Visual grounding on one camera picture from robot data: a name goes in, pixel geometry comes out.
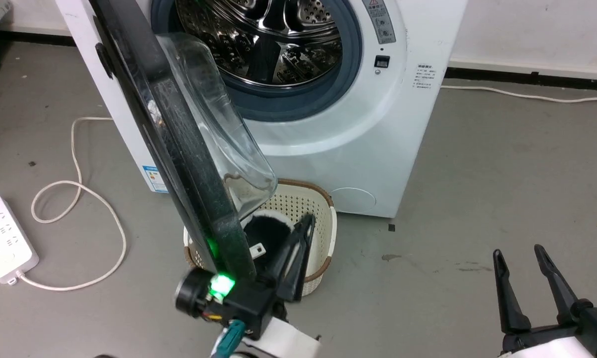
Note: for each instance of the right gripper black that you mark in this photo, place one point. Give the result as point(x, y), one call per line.
point(591, 323)

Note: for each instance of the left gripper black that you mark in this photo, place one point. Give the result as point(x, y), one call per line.
point(243, 303)

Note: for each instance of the black washing machine door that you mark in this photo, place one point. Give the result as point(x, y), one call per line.
point(179, 149)

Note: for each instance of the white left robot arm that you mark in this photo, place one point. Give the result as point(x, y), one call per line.
point(288, 343)

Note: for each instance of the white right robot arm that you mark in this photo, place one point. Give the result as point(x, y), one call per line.
point(552, 350)

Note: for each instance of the white front-load washing machine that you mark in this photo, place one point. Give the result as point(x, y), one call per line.
point(368, 144)

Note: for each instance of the steel washing machine drum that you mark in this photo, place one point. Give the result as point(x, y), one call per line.
point(278, 40)

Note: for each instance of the black garment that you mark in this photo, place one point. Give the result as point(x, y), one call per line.
point(268, 233)

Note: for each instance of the cream plastic laundry basket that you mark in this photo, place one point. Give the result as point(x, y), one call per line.
point(318, 219)

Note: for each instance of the blue energy label sticker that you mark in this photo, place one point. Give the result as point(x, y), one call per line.
point(155, 179)

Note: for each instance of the grey warning sticker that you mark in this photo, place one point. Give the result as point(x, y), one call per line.
point(380, 22)

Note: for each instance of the white power strip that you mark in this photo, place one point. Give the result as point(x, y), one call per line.
point(0, 238)

